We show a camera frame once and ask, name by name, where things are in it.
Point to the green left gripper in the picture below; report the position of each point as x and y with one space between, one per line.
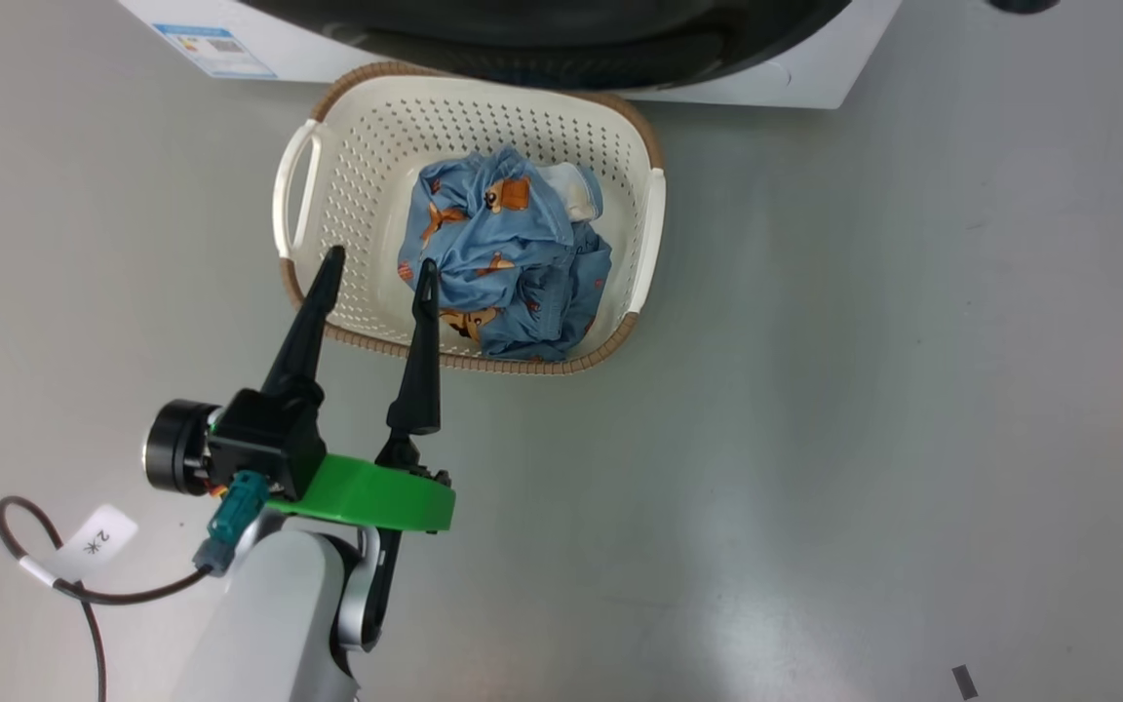
376 497

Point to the blue bear print garment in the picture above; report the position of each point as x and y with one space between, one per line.
484 239

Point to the blue and cream cartoon garment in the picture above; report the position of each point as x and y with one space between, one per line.
547 312

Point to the dark round washing machine door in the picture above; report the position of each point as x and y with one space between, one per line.
542 44

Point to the cream perforated laundry basket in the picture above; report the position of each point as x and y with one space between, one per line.
367 146

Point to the white washing machine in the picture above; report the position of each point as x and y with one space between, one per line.
795 68

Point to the blue white energy label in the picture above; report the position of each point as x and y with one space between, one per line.
215 51

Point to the dark grey floor tape mark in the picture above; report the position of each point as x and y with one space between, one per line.
964 682

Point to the dark round object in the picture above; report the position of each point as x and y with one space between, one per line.
1022 5

